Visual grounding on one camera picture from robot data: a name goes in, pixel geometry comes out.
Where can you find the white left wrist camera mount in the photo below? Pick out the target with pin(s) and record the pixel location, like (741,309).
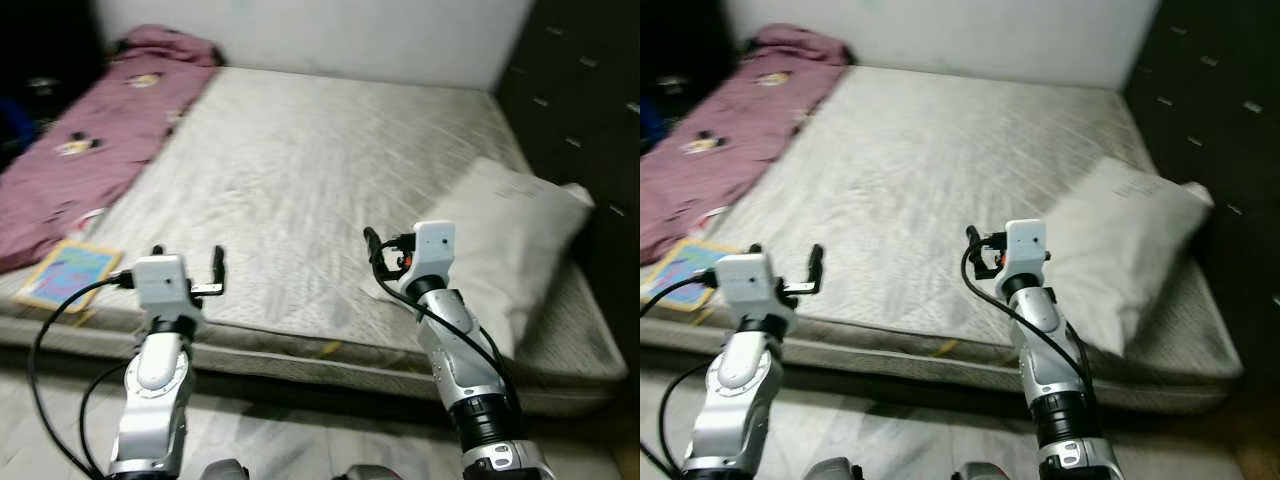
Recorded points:
(160,285)
(745,283)

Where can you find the grey robot leg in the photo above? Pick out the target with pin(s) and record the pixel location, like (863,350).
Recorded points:
(225,472)
(825,471)
(980,473)
(372,473)

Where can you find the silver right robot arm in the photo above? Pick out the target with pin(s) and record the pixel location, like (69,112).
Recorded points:
(1055,370)
(470,370)

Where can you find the grey robot right leg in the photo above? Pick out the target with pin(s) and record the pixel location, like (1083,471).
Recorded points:
(980,473)
(372,473)

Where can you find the grey robot left leg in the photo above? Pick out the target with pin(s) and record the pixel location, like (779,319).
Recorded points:
(825,471)
(225,472)

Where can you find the white pillow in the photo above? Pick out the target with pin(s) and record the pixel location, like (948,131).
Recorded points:
(510,240)
(1130,240)

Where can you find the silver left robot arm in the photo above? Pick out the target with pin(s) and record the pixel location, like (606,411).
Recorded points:
(155,400)
(740,400)

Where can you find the black tufted headboard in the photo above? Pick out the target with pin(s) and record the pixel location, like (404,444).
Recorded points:
(580,90)
(1200,90)

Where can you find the quilted grey-white mattress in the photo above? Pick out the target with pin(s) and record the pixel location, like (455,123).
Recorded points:
(920,160)
(300,160)

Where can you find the pink cartoon print blanket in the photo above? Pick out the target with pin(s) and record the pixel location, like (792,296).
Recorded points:
(90,140)
(720,140)

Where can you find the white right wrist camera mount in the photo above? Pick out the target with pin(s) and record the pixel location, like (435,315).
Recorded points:
(434,248)
(1026,246)

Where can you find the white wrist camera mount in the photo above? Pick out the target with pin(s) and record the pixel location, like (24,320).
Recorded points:
(434,248)
(1026,246)
(745,283)
(160,285)

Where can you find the blue yellow children's book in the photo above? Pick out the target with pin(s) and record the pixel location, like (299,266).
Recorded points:
(68,273)
(690,270)

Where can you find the brown floor mat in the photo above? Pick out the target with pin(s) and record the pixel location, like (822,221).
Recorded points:
(1262,462)

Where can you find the blue fabric item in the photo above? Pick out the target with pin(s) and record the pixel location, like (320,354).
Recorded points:
(652,125)
(12,125)

